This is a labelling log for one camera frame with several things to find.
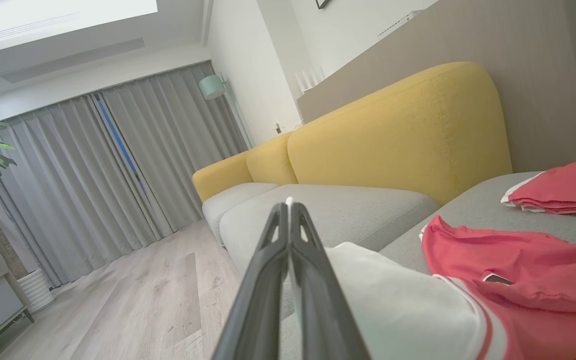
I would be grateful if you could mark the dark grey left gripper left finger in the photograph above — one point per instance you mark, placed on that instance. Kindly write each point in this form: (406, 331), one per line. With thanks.
(258, 300)

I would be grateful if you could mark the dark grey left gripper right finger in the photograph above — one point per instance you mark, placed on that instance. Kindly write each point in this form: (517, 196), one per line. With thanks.
(318, 310)

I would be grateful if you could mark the grey sofa seat cushion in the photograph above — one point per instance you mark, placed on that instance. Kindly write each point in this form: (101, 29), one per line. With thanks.
(348, 210)
(233, 197)

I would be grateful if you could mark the yellow sofa end backrest cushion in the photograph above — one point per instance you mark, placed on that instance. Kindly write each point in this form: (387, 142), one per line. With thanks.
(220, 175)

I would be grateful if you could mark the narrow yellow sofa backrest cushion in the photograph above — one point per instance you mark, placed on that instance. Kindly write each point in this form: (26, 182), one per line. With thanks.
(270, 162)

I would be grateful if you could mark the wide yellow sofa backrest cushion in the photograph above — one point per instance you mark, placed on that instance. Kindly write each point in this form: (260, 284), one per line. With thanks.
(393, 145)

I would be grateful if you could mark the large grey sofa chaise cushion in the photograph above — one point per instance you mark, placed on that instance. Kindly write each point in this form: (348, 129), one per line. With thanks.
(473, 205)

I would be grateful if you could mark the mint green floor lamp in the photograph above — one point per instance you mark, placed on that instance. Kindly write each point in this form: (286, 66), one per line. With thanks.
(212, 86)

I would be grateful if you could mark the grey pleated curtain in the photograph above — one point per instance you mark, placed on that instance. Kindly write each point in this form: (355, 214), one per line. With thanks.
(68, 190)

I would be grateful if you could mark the white slatted ornament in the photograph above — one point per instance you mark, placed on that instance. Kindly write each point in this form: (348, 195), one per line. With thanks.
(310, 80)

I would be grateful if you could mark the small wall socket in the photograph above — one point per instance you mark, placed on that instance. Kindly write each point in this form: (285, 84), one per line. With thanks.
(278, 128)

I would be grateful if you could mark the dark picture frame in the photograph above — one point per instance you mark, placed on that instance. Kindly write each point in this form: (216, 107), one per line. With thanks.
(323, 3)

